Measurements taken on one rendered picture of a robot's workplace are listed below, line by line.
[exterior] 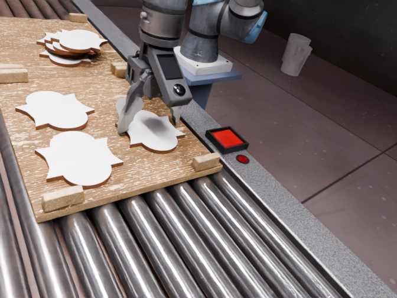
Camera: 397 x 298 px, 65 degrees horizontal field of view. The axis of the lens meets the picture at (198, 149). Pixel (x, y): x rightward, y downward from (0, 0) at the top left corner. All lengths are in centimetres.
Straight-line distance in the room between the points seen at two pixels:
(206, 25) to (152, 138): 63
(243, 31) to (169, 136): 59
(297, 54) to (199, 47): 313
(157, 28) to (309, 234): 45
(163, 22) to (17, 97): 36
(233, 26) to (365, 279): 85
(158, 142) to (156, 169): 7
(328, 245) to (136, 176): 37
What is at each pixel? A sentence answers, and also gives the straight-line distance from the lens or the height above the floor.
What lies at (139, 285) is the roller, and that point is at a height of 92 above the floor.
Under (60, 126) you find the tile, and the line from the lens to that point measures 65.
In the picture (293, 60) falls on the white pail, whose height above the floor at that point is 20.
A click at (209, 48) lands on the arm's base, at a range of 121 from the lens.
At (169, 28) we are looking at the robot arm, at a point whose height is 116.
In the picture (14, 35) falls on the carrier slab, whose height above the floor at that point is 94.
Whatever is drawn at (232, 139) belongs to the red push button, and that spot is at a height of 93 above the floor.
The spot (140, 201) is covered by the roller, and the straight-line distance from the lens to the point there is 54.
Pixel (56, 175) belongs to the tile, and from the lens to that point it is 54.
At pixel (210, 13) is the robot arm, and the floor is 108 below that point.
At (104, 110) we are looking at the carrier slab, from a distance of 73.
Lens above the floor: 132
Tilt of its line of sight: 35 degrees down
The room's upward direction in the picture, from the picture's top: 17 degrees clockwise
